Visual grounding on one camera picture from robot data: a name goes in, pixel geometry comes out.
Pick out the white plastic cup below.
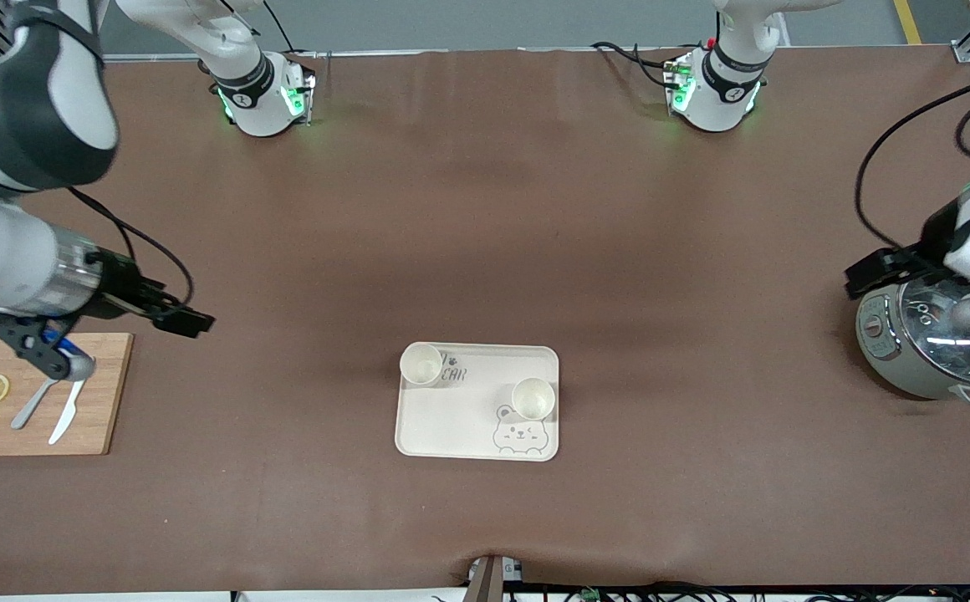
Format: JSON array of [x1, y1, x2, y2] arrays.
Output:
[[400, 343, 444, 387], [511, 378, 555, 421]]

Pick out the cream bear print tray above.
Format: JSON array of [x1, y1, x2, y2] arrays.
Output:
[[395, 343, 560, 462]]

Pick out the grey-green electric cooking pot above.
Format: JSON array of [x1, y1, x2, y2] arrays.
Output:
[[855, 280, 970, 409]]

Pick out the glass pot lid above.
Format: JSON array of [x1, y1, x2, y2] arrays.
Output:
[[897, 276, 970, 385]]

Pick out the bamboo cutting board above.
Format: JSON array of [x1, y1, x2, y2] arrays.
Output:
[[0, 333, 134, 457]]

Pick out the white plastic knife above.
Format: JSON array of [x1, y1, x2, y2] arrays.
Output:
[[48, 378, 86, 445]]

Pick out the grey plastic knife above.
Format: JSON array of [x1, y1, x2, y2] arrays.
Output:
[[11, 376, 58, 431]]

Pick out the brown table cover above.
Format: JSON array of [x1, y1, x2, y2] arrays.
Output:
[[0, 46, 970, 596]]

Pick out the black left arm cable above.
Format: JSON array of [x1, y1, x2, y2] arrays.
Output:
[[855, 74, 970, 252]]

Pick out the black base cable bundle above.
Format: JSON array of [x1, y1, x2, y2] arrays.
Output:
[[590, 40, 688, 89]]

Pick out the black cables under table edge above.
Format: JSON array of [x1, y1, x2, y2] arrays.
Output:
[[431, 581, 970, 602]]

